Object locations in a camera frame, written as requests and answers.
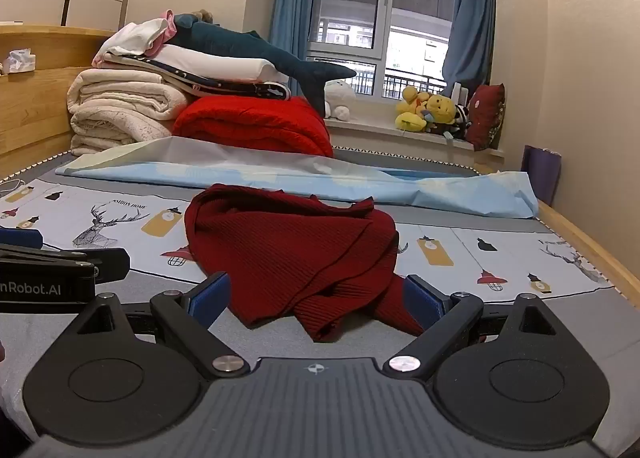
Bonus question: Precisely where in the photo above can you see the yellow bear plush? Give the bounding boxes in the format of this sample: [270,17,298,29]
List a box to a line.
[425,94,457,133]

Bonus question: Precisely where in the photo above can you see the dark red knit sweater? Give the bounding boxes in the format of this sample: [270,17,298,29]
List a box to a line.
[184,183,427,343]

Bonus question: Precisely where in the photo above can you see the deer printed bed sheet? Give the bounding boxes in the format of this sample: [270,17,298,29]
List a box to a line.
[0,148,640,439]

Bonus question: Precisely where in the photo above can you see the white cable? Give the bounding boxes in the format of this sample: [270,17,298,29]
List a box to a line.
[0,177,32,199]

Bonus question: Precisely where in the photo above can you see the dark teal shark plush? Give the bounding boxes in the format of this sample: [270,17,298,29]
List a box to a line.
[167,14,357,116]

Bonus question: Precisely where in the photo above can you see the red cushion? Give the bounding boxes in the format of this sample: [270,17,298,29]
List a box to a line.
[465,82,507,152]

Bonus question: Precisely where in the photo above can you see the yellow duck plush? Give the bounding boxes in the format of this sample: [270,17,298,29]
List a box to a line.
[395,86,432,132]

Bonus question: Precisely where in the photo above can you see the pink cloth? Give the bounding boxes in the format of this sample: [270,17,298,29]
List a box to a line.
[150,10,178,56]

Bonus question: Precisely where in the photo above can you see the window sill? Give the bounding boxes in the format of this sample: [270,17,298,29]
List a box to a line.
[325,117,507,159]

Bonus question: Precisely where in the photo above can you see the wooden bed side rail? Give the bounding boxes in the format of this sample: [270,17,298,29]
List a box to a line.
[536,202,640,309]

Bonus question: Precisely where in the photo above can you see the purple bag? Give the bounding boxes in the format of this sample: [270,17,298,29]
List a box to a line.
[521,144,563,207]

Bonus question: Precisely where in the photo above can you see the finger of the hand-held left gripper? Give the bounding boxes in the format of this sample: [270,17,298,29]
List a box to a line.
[0,229,45,250]
[0,246,131,285]

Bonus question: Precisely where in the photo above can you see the tissue box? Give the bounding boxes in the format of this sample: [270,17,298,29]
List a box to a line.
[0,48,37,74]

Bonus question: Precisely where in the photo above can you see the white folded clothes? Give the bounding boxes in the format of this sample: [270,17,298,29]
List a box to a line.
[92,20,173,69]

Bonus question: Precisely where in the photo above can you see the striped plush toy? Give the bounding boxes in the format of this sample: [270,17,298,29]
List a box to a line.
[440,105,472,141]

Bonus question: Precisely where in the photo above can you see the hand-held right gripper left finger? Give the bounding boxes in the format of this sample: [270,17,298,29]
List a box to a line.
[75,272,251,380]

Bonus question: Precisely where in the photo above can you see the light blue duvet cover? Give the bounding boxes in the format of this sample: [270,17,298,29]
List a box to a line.
[55,136,540,219]

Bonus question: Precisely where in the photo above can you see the wooden headboard shelf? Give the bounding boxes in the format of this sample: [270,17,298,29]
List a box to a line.
[0,25,118,179]

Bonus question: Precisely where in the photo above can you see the white pillow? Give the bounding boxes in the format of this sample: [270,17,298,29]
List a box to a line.
[150,44,291,86]

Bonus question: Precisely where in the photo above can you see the red folded blanket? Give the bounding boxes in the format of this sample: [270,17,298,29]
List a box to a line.
[172,96,335,159]

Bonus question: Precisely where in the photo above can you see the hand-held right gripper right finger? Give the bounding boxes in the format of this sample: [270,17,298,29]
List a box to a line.
[382,274,566,381]

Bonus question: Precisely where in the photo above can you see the white plush toy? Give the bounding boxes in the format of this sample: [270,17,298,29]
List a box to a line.
[322,79,357,121]

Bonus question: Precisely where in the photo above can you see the cream folded blanket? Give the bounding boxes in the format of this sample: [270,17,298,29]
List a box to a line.
[67,66,191,156]

